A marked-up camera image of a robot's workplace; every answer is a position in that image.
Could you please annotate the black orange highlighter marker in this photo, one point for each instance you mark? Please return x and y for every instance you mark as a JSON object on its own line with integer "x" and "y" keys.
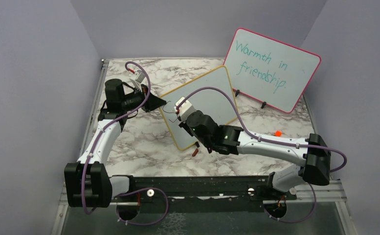
{"x": 278, "y": 133}

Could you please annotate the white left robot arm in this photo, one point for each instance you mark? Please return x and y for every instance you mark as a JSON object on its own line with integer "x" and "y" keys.
{"x": 87, "y": 181}

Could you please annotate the brown marker cap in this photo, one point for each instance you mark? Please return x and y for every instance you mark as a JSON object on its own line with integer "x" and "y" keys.
{"x": 195, "y": 152}

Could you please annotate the pink framed whiteboard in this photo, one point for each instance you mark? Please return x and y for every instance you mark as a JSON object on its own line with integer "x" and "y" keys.
{"x": 269, "y": 70}

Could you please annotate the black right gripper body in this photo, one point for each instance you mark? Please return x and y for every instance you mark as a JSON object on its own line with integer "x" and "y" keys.
{"x": 207, "y": 143}

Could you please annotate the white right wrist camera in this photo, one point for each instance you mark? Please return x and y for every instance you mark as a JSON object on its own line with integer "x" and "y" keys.
{"x": 185, "y": 110}

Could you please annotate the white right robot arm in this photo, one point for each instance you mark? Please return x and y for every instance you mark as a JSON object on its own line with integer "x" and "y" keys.
{"x": 310, "y": 156}

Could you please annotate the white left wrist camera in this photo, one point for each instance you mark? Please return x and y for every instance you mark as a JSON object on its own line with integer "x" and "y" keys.
{"x": 137, "y": 78}

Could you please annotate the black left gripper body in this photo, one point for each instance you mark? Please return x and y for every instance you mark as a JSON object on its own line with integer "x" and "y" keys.
{"x": 131, "y": 101}

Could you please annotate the aluminium table frame rail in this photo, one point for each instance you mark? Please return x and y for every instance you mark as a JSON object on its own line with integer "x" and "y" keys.
{"x": 62, "y": 205}

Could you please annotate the yellow framed whiteboard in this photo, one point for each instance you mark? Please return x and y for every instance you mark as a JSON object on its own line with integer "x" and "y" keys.
{"x": 210, "y": 102}

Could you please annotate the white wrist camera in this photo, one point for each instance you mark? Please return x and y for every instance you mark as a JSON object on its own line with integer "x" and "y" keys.
{"x": 137, "y": 78}
{"x": 185, "y": 110}

